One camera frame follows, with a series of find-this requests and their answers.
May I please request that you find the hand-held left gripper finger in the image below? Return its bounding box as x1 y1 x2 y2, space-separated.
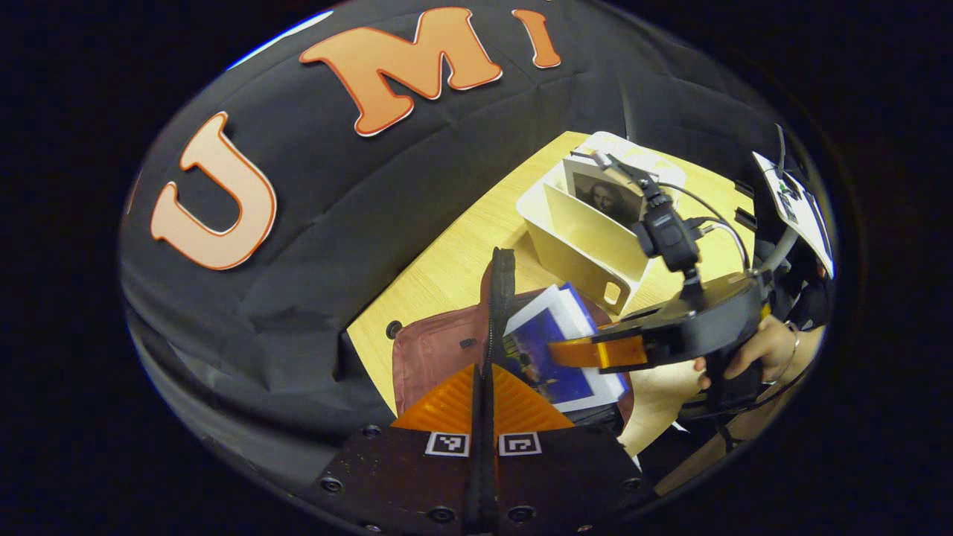
484 363 657 536
313 363 485 536

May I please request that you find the blue night cover book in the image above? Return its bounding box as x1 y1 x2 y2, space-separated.
504 282 633 413

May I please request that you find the white bookshelf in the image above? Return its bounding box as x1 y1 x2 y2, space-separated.
515 131 688 318

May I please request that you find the maroon schoolbag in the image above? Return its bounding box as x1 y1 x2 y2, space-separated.
392 247 636 434

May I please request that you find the grey portrait cover book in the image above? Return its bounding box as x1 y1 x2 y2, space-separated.
561 156 648 229

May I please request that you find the white printed card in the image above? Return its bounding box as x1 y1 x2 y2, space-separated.
751 151 835 281

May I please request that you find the grey cable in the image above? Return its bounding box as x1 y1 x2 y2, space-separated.
658 182 751 272

